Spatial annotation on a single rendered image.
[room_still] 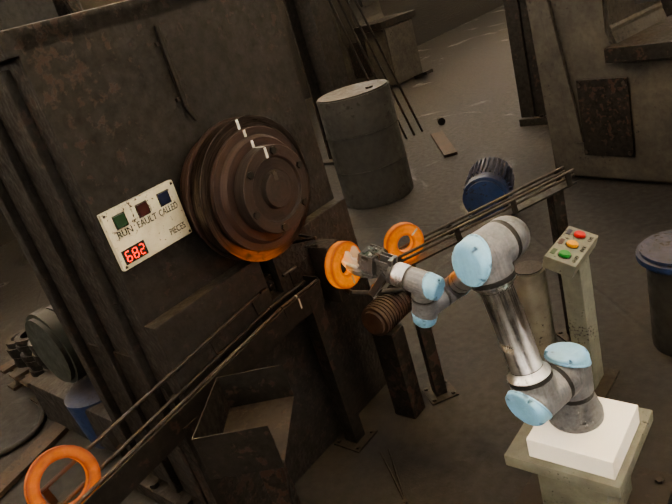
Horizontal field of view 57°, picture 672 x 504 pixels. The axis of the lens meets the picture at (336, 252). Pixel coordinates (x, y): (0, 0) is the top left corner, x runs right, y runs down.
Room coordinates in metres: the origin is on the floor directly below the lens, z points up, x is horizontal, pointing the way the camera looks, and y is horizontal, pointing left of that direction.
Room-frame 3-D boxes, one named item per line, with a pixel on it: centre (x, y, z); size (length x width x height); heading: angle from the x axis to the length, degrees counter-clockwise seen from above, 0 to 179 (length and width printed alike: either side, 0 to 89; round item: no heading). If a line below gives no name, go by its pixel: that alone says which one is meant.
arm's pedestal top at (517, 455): (1.38, -0.52, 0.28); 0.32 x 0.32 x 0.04; 45
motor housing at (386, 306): (2.10, -0.13, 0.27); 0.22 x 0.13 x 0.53; 135
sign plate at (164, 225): (1.80, 0.52, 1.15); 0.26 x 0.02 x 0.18; 135
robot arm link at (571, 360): (1.37, -0.51, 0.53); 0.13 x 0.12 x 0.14; 120
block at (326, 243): (2.14, 0.04, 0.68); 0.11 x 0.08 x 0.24; 45
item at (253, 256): (1.96, 0.20, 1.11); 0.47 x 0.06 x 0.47; 135
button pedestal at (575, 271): (1.92, -0.80, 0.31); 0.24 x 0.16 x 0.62; 135
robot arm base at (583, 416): (1.38, -0.52, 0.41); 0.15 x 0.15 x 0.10
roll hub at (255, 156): (1.89, 0.13, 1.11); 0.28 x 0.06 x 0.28; 135
